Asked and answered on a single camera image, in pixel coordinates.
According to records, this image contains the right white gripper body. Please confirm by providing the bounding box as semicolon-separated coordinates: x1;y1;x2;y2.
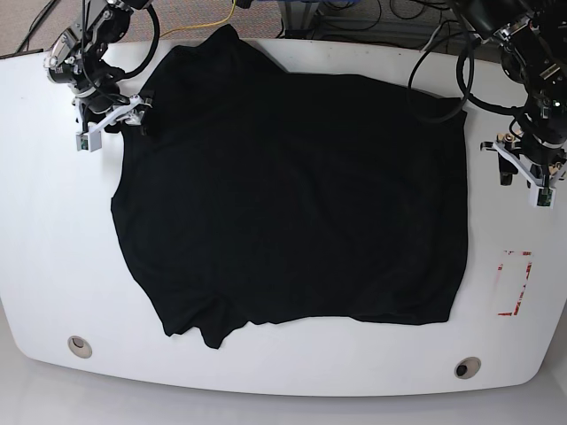
74;94;153;152

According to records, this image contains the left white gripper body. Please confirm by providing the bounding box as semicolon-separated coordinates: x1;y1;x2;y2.
480;135;566;206

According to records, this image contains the black t-shirt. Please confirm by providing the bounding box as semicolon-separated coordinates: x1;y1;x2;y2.
111;26;469;349

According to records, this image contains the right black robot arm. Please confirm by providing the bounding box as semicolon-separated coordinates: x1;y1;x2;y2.
44;1;160;151

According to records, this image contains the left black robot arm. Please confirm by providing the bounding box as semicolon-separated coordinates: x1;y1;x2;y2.
419;1;566;208

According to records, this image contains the red tape rectangle marking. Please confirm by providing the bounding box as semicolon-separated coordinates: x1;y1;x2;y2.
493;251;532;317

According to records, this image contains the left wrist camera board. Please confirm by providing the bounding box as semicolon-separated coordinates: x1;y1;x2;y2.
536;188;555;208

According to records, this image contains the yellow cable on floor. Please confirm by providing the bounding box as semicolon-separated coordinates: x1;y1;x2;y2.
159;0;235;41

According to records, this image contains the right table cable grommet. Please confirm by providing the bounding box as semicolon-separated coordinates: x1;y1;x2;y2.
454;357;482;380

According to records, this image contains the table cable grommet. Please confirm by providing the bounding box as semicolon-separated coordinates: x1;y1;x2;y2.
454;357;482;380
67;336;93;359

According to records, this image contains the left table cable grommet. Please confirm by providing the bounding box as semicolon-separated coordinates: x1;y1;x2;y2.
67;336;93;359

